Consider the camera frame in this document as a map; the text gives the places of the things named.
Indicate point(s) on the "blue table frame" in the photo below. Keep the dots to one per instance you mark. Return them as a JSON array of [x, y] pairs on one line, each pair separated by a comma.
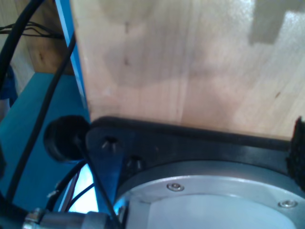
[[28, 114]]

